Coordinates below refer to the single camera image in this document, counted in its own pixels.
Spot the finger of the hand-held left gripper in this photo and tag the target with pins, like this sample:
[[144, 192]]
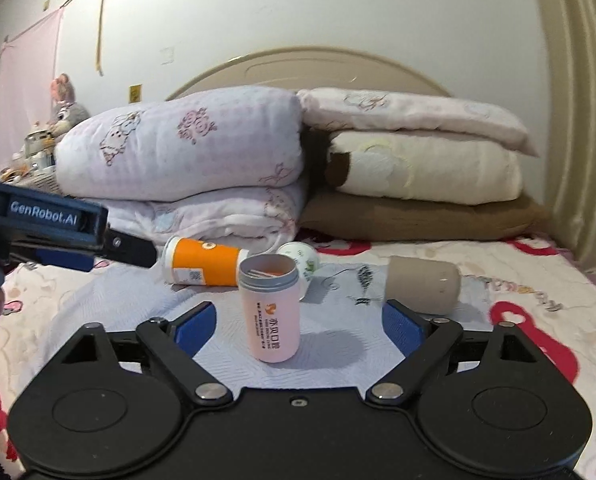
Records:
[[133, 251]]

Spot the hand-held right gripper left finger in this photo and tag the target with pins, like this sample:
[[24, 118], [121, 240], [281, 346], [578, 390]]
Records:
[[198, 331]]

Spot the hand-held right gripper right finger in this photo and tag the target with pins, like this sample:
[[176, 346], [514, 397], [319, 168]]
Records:
[[400, 329]]

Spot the orange and white cup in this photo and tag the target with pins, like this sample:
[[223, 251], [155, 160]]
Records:
[[203, 260]]

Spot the pink cup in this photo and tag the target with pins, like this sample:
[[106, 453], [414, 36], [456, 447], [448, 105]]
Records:
[[273, 320]]

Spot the grey-brown cup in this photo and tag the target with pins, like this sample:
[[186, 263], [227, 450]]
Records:
[[422, 282]]

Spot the white floral cup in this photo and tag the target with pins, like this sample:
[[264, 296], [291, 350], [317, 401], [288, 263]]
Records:
[[303, 257]]

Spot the white quilted cloth mat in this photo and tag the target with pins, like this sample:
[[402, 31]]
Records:
[[338, 330]]

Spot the cluttered bedside table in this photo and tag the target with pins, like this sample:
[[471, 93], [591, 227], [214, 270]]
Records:
[[33, 160]]

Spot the white printed folded quilt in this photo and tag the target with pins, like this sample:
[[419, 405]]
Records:
[[218, 217]]

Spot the brown pillow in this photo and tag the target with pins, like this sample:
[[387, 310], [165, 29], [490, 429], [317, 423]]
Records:
[[417, 220]]

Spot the pink checked cartoon quilt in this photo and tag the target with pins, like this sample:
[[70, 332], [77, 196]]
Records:
[[188, 145]]

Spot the grey stuffed toy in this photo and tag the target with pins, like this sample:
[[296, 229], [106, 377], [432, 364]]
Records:
[[68, 110]]

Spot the red cartoon printed bedsheet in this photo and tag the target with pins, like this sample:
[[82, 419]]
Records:
[[537, 320]]

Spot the pink hanging cloth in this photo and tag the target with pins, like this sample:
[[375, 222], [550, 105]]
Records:
[[28, 85]]

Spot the cream folded blanket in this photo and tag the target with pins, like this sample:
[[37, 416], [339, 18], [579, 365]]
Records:
[[427, 170]]

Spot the yellow hanging ribbon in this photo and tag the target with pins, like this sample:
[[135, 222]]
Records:
[[100, 35]]

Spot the pale pink pillow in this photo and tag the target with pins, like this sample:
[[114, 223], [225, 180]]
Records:
[[407, 112]]

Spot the beige bed headboard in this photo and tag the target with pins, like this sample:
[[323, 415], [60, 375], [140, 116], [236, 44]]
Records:
[[303, 67]]

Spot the beige curtain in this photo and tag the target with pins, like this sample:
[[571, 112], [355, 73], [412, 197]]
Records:
[[582, 110]]

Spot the yellow wall sticker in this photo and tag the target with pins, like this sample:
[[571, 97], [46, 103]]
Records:
[[136, 92]]

